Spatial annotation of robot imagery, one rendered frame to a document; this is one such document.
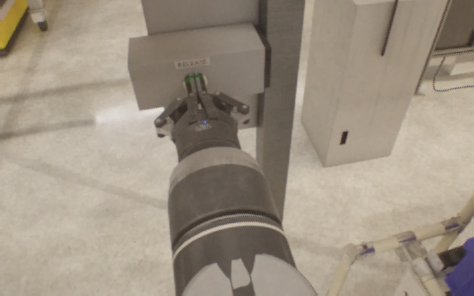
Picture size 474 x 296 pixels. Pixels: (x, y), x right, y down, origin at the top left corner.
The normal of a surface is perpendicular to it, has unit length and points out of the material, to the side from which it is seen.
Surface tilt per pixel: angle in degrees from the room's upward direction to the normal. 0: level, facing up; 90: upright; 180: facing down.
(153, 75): 90
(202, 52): 0
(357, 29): 90
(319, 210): 0
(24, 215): 0
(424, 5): 90
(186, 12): 90
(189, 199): 31
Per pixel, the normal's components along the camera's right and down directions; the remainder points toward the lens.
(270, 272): 0.01, -0.77
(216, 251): -0.25, -0.66
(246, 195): 0.40, -0.72
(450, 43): 0.20, 0.68
